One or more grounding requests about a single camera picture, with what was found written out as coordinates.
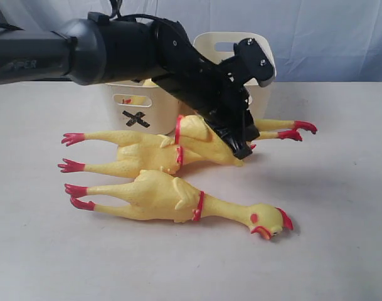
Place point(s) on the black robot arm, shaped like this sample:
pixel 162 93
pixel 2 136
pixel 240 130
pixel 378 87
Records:
pixel 99 49

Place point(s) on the cream bin marked O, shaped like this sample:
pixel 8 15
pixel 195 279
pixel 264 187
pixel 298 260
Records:
pixel 218 46

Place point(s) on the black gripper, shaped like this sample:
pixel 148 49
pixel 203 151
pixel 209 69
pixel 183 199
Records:
pixel 216 89

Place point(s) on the headless chicken with white tube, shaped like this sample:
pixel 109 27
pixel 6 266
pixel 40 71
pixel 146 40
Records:
pixel 136 99

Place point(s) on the headless rubber chicken feet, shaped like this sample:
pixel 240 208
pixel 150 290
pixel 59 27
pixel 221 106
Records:
pixel 194 135

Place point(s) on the blue backdrop cloth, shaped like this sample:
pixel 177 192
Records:
pixel 312 41

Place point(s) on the cream bin marked X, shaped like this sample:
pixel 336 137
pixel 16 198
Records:
pixel 157 116

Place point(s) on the rubber chicken back with head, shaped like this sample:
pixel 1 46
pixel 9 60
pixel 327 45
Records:
pixel 137 151

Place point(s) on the rubber chicken with head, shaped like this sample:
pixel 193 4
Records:
pixel 157 195
pixel 137 151

